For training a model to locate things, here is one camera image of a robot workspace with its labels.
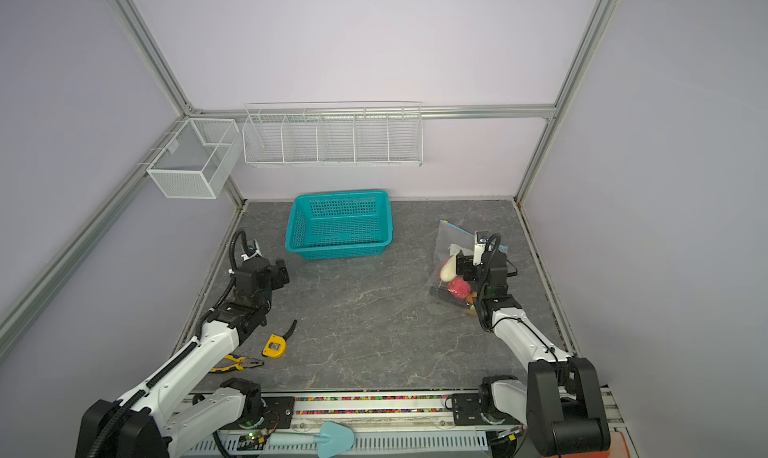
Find clear zip top bag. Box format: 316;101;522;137
427;219;510;316

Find yellow tape measure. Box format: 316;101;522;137
262;320;298;359

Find yellow handled pliers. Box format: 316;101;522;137
209;354;264;374

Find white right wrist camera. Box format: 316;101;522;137
473;231;490;266

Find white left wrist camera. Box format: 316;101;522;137
241;240;261;262

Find orange gloved hand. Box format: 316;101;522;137
607;431;631;458

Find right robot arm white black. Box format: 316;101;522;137
449;232;611;457

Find teal plastic basket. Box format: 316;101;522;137
285;190;393;260

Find teal silicone spatula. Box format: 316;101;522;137
266;422;355;458

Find pink dragon fruit toy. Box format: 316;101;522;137
446;277;473;301

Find white wire wall rack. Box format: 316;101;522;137
242;101;424;167

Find white mesh wall box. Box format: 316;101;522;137
147;118;243;200

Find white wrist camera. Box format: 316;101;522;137
473;231;490;266
241;240;261;262

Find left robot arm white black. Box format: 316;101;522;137
75;229;290;457

